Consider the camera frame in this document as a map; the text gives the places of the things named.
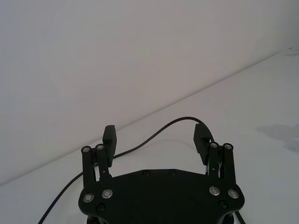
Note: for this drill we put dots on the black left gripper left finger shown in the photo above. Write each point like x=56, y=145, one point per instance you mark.
x=88, y=168

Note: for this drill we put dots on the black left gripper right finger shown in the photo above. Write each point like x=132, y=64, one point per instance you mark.
x=227, y=168

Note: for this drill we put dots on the white tablecloth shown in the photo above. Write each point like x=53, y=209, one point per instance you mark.
x=257, y=116

